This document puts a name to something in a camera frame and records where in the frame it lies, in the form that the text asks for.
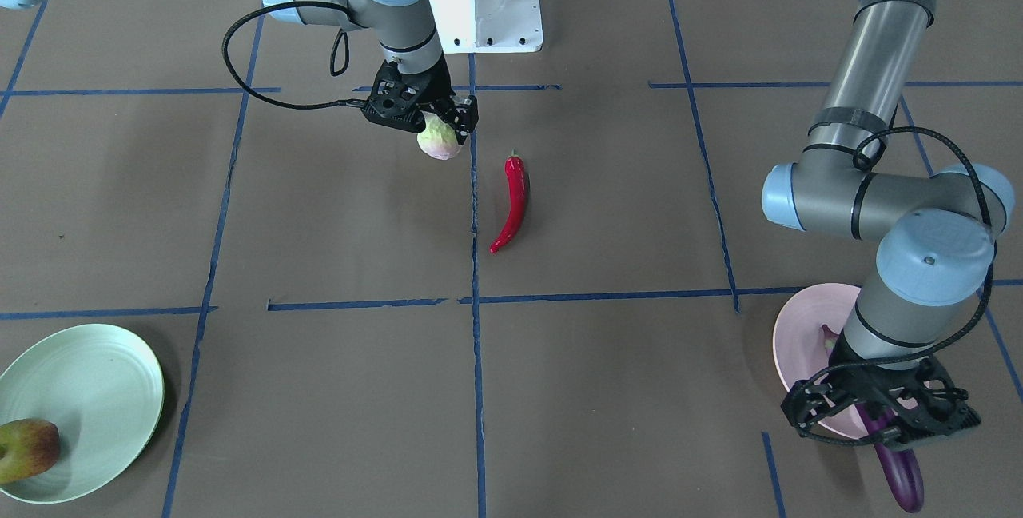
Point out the pale pink peach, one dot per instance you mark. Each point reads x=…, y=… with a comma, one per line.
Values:
x=438, y=140

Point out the red chili pepper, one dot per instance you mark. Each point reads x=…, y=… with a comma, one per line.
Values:
x=518, y=185

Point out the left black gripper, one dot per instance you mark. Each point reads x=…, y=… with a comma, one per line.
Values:
x=841, y=364

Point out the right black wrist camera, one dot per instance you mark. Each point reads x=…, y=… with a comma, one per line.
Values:
x=386, y=82

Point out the red yellow pomegranate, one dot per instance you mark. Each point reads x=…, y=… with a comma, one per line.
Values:
x=29, y=447

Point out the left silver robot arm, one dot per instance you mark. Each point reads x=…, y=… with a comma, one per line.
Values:
x=936, y=235

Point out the pink plate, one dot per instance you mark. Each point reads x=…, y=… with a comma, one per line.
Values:
x=807, y=327

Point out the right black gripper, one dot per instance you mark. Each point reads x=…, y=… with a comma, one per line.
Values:
x=439, y=86

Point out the light green plate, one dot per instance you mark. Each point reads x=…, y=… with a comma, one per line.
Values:
x=103, y=388

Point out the purple eggplant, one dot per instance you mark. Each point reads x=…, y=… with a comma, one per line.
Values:
x=900, y=469

